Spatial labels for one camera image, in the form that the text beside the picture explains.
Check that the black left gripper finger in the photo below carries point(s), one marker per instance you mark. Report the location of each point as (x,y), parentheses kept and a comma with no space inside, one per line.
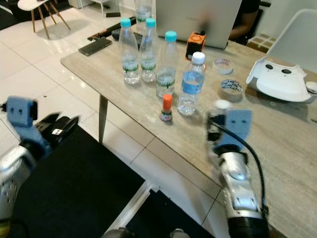
(70,124)
(52,120)

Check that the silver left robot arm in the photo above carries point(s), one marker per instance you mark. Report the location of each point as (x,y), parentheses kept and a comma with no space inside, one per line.
(15,173)

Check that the printed tape roll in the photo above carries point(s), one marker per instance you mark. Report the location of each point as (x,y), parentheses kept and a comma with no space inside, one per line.
(225,85)

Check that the small orange-cap bottle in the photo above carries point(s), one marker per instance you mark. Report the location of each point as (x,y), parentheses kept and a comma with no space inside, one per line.
(167,103)

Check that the clear tape roll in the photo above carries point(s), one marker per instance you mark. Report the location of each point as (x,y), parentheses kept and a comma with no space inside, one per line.
(223,72)

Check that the light wood-look table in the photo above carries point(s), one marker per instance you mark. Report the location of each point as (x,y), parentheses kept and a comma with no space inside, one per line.
(129,99)

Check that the black floor mat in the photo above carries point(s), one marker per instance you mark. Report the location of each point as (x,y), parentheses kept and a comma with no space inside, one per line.
(79,198)

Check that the teal-cap clear water bottle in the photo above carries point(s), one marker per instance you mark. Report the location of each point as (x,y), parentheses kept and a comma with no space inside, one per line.
(166,77)
(142,7)
(148,62)
(130,64)

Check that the black smartphone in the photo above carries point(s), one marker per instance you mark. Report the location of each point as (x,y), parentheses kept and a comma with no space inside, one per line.
(95,46)

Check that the white plastic device shell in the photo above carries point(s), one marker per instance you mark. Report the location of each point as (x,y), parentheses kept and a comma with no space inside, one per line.
(277,82)

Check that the orange and black device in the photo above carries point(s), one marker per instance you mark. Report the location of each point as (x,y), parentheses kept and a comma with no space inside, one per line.
(195,42)

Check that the grey right robot leg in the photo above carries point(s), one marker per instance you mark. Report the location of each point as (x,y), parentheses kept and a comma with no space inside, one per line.
(179,233)

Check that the grey robot leg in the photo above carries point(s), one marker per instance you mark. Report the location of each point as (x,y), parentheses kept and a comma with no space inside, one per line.
(179,233)
(115,233)

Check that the grey laptop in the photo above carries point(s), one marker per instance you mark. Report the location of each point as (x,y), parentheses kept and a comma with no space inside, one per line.
(193,25)

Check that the grey left robot leg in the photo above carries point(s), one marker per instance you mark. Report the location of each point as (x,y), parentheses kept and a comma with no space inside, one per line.
(115,233)

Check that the person in black shirt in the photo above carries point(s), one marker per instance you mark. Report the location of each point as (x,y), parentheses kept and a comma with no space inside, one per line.
(245,20)

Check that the white chair wooden legs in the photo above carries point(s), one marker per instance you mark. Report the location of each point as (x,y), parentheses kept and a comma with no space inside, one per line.
(32,4)

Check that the white plastic chair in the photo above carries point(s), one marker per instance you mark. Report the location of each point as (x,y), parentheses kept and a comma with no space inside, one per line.
(297,39)

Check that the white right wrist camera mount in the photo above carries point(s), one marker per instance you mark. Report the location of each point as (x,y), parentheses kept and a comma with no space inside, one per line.
(237,124)

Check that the long black metal rail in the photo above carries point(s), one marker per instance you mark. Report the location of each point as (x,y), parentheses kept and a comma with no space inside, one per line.
(104,30)

